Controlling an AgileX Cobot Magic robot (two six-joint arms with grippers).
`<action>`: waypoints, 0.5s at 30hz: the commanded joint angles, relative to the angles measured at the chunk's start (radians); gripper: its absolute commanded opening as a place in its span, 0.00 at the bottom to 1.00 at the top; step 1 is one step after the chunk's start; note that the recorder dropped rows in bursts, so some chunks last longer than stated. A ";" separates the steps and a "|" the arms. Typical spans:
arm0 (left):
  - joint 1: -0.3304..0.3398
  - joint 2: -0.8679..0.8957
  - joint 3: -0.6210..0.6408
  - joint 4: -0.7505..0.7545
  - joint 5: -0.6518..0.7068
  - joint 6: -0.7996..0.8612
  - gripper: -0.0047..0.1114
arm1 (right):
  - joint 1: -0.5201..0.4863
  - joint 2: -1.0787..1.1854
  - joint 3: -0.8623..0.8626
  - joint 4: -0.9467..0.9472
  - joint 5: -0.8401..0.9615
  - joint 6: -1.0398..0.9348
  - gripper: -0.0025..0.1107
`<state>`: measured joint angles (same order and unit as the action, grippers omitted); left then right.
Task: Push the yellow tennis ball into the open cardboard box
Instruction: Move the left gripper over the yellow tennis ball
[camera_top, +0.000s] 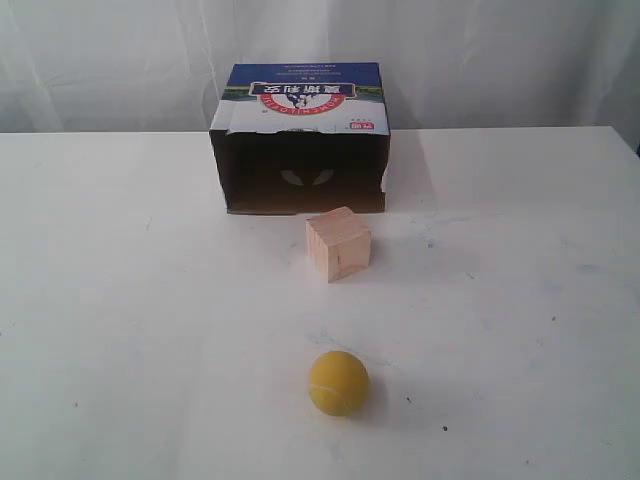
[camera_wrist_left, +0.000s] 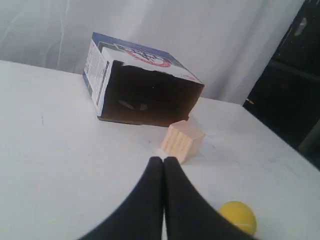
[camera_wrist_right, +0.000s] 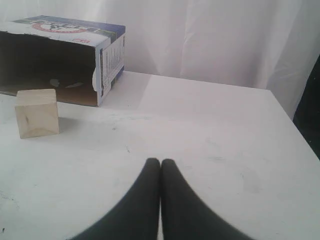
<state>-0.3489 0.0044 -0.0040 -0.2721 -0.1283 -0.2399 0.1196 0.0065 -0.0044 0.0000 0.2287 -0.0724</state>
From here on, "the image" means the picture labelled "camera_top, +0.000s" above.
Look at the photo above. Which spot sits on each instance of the light wooden cube block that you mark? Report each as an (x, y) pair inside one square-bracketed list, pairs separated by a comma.
[(338, 243)]

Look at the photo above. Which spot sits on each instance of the yellow tennis ball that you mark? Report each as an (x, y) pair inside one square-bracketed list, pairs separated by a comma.
[(339, 384)]

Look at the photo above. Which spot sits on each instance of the white backdrop curtain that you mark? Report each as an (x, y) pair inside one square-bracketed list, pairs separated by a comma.
[(162, 65)]

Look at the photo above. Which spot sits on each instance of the blue white cardboard box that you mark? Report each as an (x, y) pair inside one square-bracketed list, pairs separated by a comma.
[(302, 138)]

